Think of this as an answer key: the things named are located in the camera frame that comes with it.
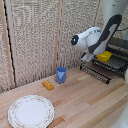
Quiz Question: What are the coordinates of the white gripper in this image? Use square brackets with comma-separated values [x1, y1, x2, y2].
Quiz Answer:
[80, 52, 95, 63]

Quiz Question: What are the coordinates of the yellow bowl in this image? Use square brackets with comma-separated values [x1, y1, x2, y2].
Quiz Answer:
[96, 50, 113, 63]

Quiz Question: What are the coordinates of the black dish rack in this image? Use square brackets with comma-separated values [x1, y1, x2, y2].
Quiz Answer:
[79, 37, 128, 85]

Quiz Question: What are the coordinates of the white floral rim plate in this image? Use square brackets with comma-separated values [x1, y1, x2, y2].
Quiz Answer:
[7, 94, 56, 128]

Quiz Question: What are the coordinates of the blue cup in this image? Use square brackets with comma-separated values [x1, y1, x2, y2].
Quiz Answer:
[55, 66, 68, 84]

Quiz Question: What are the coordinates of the woven folding screen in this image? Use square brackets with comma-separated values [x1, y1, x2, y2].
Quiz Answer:
[0, 0, 128, 94]

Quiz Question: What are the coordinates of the white rounded object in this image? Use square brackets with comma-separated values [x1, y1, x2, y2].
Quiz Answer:
[109, 103, 128, 128]

